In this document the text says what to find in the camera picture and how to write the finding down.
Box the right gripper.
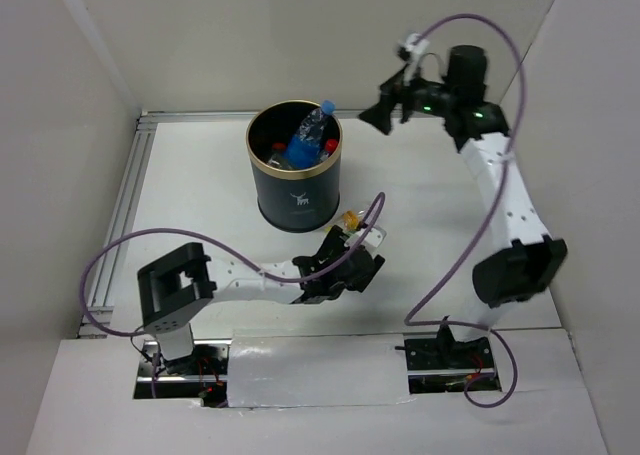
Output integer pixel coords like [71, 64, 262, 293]
[357, 60, 455, 136]

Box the small yellow cap bottle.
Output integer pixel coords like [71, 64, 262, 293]
[336, 206, 371, 233]

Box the red label water bottle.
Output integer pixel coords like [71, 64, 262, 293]
[317, 138, 339, 164]

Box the blue label water bottle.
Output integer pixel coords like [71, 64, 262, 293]
[284, 100, 335, 170]

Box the clear plastic jar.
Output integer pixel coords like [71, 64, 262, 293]
[267, 150, 297, 171]

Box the green bottle with cap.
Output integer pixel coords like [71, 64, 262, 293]
[343, 228, 365, 246]

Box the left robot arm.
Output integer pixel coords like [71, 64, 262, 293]
[137, 225, 386, 374]

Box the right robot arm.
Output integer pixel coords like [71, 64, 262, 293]
[359, 37, 568, 367]

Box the dark green round bin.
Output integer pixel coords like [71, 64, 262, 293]
[245, 100, 343, 233]

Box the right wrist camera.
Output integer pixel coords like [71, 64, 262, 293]
[396, 32, 430, 64]

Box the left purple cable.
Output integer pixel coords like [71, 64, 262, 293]
[79, 191, 387, 339]

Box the purple cable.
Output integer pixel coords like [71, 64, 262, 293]
[403, 13, 530, 407]
[79, 191, 387, 339]

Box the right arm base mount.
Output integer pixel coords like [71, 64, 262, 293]
[394, 327, 501, 394]

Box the aluminium frame rail back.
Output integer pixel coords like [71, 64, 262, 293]
[139, 107, 496, 122]

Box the aluminium frame rail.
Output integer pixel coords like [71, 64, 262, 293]
[87, 114, 157, 325]
[139, 107, 496, 122]

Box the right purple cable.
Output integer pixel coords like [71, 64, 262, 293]
[403, 13, 530, 407]

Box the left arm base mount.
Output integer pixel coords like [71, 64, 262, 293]
[131, 339, 231, 408]

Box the aluminium frame rail left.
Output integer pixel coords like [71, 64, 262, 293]
[87, 114, 157, 325]

